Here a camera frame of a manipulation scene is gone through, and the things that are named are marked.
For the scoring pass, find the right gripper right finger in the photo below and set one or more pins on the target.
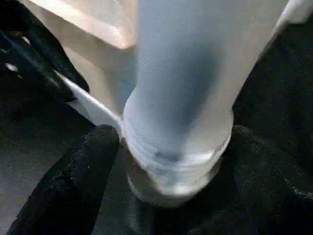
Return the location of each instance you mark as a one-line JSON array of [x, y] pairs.
[[264, 191]]

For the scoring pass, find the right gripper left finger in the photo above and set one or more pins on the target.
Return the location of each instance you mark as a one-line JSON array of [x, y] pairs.
[[71, 183]]

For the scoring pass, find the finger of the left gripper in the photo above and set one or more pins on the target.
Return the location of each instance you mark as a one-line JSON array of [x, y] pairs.
[[53, 49], [31, 71]]

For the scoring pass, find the white plastic table top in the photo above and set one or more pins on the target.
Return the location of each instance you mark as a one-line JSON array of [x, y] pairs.
[[97, 61]]

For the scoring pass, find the white plastic table leg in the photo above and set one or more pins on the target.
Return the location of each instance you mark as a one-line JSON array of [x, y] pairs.
[[185, 73]]

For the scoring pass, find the black mat cloth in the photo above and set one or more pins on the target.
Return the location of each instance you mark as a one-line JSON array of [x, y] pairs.
[[281, 85]]

